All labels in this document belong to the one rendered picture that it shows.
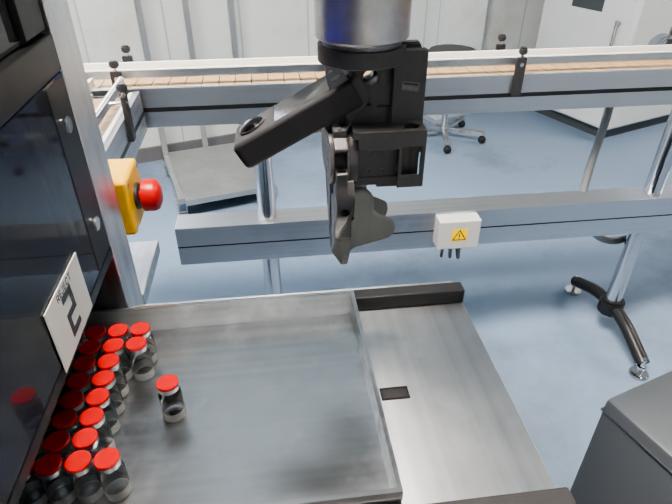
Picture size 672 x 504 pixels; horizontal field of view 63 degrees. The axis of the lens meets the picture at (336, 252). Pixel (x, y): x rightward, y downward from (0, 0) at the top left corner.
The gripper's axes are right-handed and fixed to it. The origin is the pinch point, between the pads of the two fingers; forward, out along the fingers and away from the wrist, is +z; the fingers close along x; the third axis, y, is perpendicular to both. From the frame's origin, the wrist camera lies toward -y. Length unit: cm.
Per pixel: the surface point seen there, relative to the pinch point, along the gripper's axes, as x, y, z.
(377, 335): 1.2, 5.0, 12.9
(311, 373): -3.9, -3.1, 12.7
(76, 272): -4.4, -23.1, -2.8
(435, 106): 82, 35, 14
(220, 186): 197, -32, 90
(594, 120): 257, 194, 90
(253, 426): -10.1, -9.3, 12.7
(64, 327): -9.6, -23.1, -1.1
